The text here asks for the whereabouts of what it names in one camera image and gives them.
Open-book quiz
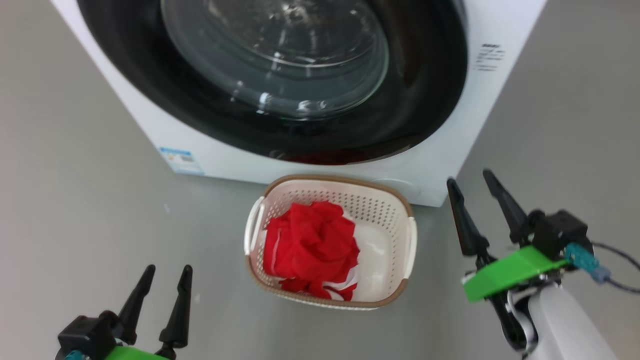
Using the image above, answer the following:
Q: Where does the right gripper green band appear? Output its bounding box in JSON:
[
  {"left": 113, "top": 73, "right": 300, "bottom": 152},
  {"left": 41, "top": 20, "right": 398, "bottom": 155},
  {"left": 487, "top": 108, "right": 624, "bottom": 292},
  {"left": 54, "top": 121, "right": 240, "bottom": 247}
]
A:
[{"left": 446, "top": 169, "right": 571, "bottom": 351}]

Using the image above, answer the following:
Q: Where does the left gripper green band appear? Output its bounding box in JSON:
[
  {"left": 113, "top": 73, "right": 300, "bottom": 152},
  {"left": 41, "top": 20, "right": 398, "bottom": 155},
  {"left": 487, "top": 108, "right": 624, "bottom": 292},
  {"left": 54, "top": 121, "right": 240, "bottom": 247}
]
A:
[{"left": 102, "top": 264, "right": 194, "bottom": 360}]

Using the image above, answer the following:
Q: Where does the white garment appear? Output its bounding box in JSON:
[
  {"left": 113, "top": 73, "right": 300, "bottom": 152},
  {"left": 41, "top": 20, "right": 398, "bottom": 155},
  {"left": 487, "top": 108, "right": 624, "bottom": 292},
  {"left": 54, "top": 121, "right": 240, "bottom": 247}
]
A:
[{"left": 325, "top": 210, "right": 396, "bottom": 302}]

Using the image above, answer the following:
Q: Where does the dark round glass washer door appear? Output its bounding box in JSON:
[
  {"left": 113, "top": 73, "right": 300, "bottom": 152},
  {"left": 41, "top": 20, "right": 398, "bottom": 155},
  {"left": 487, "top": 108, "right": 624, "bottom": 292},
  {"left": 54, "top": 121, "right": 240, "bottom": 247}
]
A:
[{"left": 76, "top": 0, "right": 469, "bottom": 166}]

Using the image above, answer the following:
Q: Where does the red garment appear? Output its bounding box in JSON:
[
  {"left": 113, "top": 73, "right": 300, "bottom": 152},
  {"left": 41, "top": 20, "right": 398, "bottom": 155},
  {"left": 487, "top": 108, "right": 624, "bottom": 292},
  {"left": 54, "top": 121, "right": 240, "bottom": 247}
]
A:
[{"left": 263, "top": 201, "right": 361, "bottom": 301}]

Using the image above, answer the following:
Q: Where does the cream basket with brown rim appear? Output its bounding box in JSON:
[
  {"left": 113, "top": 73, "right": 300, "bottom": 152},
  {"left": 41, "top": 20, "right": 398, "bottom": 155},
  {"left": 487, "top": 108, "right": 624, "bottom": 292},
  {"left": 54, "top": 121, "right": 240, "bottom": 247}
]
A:
[{"left": 243, "top": 174, "right": 418, "bottom": 311}]

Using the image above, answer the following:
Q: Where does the white front-load washing machine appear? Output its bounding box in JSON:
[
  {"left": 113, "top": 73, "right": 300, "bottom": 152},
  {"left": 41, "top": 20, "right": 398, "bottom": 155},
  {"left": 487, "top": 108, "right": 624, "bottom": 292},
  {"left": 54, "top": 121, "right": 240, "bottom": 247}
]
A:
[{"left": 50, "top": 0, "right": 548, "bottom": 208}]

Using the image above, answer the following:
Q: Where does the blue energy label sticker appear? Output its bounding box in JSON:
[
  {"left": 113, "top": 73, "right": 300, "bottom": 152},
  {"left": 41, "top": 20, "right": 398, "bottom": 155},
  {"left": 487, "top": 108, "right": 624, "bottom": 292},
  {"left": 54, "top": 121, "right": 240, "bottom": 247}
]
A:
[{"left": 159, "top": 146, "right": 206, "bottom": 176}]

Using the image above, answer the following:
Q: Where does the black text notice sticker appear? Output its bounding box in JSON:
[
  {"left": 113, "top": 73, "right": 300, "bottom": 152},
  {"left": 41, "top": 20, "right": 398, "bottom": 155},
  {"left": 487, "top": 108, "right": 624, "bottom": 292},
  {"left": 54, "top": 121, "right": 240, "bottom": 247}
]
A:
[{"left": 472, "top": 42, "right": 506, "bottom": 72}]

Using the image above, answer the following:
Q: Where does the teal right cable connector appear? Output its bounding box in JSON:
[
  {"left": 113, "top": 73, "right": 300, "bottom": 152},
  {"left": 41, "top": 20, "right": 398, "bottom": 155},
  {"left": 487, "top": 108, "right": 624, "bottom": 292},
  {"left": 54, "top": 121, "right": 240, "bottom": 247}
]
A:
[{"left": 564, "top": 242, "right": 612, "bottom": 285}]

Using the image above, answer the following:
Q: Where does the thin black right cable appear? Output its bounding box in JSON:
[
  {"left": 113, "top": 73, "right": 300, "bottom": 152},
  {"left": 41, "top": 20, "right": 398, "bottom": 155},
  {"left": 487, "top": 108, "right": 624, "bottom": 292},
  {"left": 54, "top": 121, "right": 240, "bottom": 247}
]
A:
[{"left": 592, "top": 241, "right": 640, "bottom": 295}]

